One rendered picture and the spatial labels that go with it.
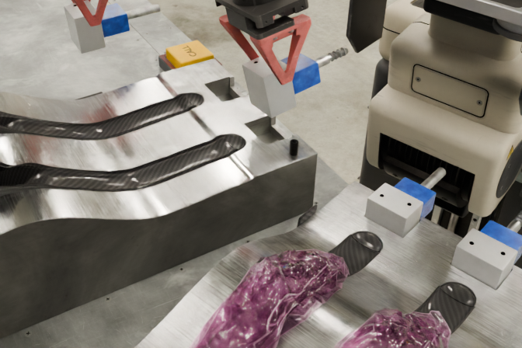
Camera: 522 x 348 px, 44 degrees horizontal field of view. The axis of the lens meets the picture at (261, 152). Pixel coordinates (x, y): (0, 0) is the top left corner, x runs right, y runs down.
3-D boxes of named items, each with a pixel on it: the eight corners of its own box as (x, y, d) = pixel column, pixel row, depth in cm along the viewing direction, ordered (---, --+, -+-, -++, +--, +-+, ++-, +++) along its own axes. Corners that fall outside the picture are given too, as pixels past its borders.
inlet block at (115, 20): (154, 17, 99) (150, -16, 96) (167, 30, 96) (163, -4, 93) (71, 40, 94) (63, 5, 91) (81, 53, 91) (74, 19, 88)
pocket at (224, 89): (233, 98, 92) (233, 75, 90) (252, 116, 89) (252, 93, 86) (204, 106, 90) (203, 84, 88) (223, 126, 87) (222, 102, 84)
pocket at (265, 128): (273, 137, 85) (274, 113, 83) (296, 158, 81) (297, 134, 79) (243, 147, 83) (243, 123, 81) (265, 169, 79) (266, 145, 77)
